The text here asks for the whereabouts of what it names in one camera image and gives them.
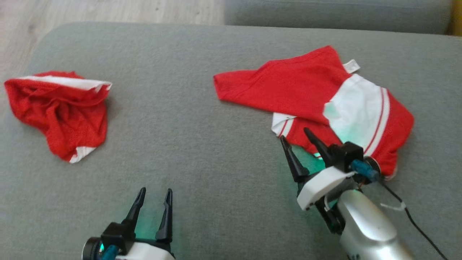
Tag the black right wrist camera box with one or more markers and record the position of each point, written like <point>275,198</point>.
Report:
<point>348,153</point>

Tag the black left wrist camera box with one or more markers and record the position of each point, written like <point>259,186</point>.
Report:
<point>115,234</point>

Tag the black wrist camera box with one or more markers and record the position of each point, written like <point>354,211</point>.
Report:
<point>348,153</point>
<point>115,234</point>

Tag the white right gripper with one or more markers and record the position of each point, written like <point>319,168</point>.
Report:
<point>321,186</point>

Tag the red and white basketball jersey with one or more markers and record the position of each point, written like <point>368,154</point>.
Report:
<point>288,86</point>

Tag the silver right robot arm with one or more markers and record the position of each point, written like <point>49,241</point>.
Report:
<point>368,227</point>

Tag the red shorts with white trim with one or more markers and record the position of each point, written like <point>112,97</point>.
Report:
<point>61,112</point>

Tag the large grey sofa seat cushion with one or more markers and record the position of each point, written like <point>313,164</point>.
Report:
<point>180,119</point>

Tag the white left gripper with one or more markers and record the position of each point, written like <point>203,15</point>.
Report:
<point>144,252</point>

